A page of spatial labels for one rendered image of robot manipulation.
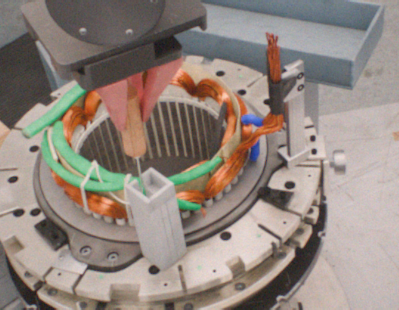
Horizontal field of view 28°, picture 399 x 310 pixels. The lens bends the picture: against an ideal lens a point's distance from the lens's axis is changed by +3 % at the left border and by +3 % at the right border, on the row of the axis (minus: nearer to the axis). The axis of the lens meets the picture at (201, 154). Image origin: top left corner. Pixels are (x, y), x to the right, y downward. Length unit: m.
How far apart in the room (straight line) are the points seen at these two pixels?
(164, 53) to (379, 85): 2.02
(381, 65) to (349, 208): 1.49
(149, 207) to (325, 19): 0.48
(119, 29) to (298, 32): 0.63
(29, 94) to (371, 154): 1.63
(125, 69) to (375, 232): 0.66
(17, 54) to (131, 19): 2.43
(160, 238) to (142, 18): 0.29
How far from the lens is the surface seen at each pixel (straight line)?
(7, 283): 1.05
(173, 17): 0.51
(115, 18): 0.40
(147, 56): 0.51
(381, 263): 1.08
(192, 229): 0.70
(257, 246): 0.69
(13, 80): 2.72
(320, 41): 1.01
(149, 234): 0.66
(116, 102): 0.53
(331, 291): 1.03
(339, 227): 1.11
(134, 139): 0.59
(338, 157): 0.77
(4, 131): 0.90
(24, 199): 0.78
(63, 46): 0.50
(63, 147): 0.73
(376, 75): 2.55
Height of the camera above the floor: 1.64
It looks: 45 degrees down
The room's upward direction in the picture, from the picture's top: 9 degrees counter-clockwise
